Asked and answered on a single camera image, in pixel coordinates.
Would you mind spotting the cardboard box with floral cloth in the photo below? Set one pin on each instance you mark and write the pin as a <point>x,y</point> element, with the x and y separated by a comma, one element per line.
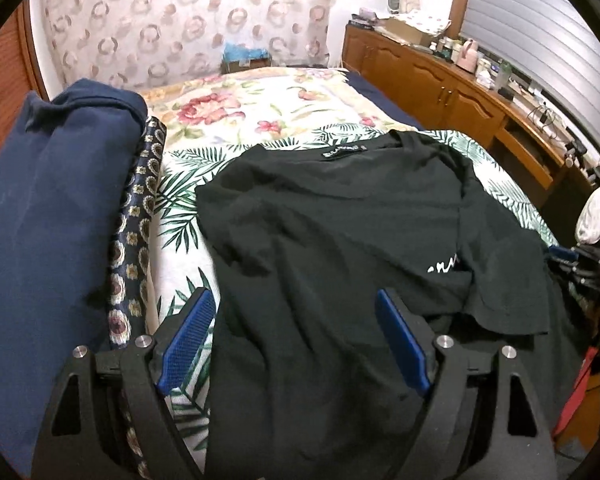
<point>416,27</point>

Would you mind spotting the pink thermos jug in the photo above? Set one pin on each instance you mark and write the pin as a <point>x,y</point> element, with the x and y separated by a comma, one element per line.
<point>468,57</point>

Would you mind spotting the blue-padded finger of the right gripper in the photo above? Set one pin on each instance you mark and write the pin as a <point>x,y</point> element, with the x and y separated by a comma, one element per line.
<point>562,255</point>

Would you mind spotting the black Superman t-shirt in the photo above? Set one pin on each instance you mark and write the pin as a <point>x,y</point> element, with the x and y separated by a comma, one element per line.
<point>303,384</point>

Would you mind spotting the pink circle patterned curtain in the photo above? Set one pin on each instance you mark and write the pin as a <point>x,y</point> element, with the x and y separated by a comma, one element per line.
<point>142,44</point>

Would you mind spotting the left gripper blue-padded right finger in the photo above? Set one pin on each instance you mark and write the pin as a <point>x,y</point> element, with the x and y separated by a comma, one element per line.
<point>481,418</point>

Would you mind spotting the grey window roller blind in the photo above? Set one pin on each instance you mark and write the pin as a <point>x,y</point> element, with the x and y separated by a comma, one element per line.
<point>549,41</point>

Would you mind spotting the wooden sideboard cabinet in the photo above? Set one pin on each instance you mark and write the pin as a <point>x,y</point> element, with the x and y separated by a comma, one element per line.
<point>442,96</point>

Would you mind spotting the floral leaf bed sheet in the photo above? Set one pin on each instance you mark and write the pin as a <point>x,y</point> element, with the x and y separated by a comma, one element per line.
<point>213,121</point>

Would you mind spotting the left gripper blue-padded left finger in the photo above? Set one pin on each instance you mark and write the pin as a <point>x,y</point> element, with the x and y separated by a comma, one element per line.
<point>107,416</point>

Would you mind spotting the navy blue folded garment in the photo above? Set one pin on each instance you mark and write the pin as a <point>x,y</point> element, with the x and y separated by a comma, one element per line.
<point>63,168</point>

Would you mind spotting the box with blue items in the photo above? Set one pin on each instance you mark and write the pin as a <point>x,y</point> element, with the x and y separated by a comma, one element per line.
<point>238,58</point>

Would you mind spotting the dark patterned paisley cloth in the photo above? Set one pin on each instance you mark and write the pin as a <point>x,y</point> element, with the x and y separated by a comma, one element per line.
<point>131,308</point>

